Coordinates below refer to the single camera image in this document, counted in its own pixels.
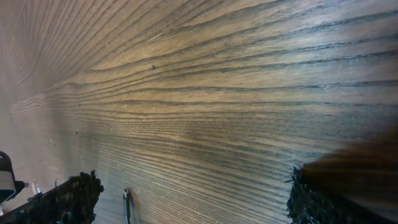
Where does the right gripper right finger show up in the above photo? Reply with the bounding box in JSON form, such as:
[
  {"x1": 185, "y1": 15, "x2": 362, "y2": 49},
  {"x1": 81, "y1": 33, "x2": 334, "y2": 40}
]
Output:
[{"x1": 287, "y1": 167, "x2": 395, "y2": 224}]

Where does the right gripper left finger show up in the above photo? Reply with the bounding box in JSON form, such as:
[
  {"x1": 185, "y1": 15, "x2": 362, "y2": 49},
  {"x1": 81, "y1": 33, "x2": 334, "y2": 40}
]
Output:
[{"x1": 1, "y1": 170, "x2": 104, "y2": 224}]

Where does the black USB charging cable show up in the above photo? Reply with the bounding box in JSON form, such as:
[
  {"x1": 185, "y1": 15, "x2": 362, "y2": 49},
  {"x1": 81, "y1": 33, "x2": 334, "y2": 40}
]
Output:
[{"x1": 122, "y1": 188, "x2": 132, "y2": 224}]

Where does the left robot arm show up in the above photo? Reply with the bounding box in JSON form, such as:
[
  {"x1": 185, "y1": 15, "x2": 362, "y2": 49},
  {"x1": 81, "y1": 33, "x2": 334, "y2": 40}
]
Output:
[{"x1": 0, "y1": 151, "x2": 29, "y2": 203}]

